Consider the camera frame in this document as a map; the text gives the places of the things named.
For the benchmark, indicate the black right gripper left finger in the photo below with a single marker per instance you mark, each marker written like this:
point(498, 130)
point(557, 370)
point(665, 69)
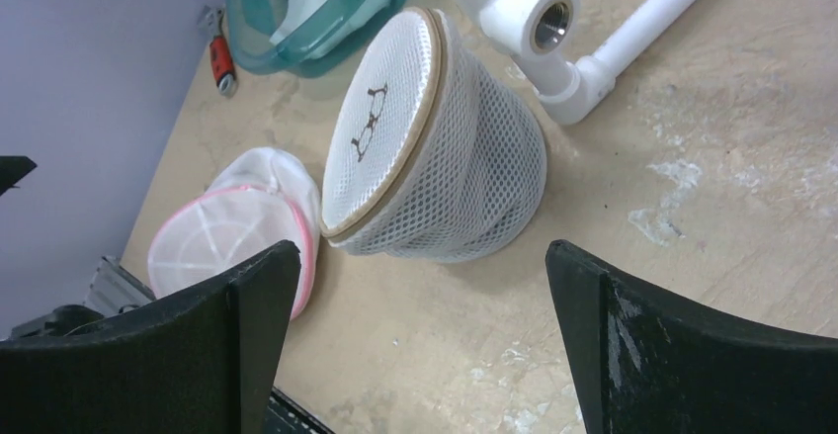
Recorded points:
point(202, 360)

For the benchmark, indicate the teal plastic basin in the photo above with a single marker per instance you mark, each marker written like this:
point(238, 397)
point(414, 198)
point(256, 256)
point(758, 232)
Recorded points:
point(250, 24)

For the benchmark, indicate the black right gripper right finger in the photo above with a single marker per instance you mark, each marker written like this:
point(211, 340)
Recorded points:
point(646, 360)

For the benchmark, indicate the red-handled adjustable wrench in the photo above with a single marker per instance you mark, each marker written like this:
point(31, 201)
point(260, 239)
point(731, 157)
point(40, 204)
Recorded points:
point(220, 58)

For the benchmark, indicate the white PVC pipe rack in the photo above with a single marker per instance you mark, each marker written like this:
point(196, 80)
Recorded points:
point(534, 34)

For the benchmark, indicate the pink-trimmed white laundry bag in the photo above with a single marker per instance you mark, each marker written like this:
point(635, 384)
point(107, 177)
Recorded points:
point(264, 196)

